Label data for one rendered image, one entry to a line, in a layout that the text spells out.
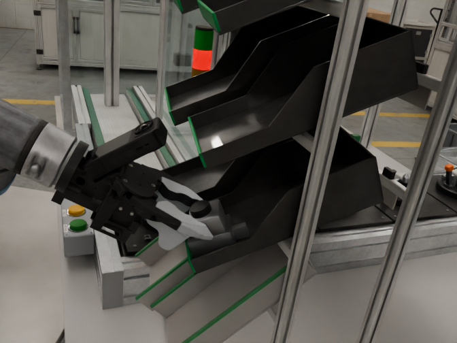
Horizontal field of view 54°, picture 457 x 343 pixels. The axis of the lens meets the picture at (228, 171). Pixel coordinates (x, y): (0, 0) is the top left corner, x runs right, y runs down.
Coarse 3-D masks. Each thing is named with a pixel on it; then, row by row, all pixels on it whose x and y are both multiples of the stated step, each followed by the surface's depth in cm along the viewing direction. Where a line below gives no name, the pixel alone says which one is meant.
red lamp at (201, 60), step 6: (198, 54) 115; (204, 54) 115; (210, 54) 116; (192, 60) 117; (198, 60) 116; (204, 60) 116; (210, 60) 117; (192, 66) 118; (198, 66) 116; (204, 66) 116; (210, 66) 118
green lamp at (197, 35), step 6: (198, 30) 113; (198, 36) 113; (204, 36) 113; (210, 36) 114; (198, 42) 114; (204, 42) 114; (210, 42) 114; (198, 48) 115; (204, 48) 114; (210, 48) 115
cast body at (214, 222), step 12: (192, 204) 63; (204, 204) 62; (216, 204) 63; (192, 216) 62; (204, 216) 61; (216, 216) 60; (228, 216) 65; (216, 228) 61; (228, 228) 62; (240, 228) 63; (192, 240) 62; (204, 240) 62; (216, 240) 62; (228, 240) 62; (192, 252) 63; (204, 252) 63
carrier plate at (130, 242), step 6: (138, 228) 108; (144, 228) 108; (132, 234) 106; (138, 234) 106; (144, 234) 106; (150, 234) 106; (156, 234) 107; (132, 240) 103; (138, 240) 104; (126, 246) 101; (132, 246) 101; (138, 246) 102; (144, 246) 102; (126, 252) 100; (132, 252) 100
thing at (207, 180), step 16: (192, 160) 84; (240, 160) 71; (256, 160) 72; (176, 176) 84; (192, 176) 82; (208, 176) 80; (224, 176) 72; (240, 176) 73; (208, 192) 73; (224, 192) 74
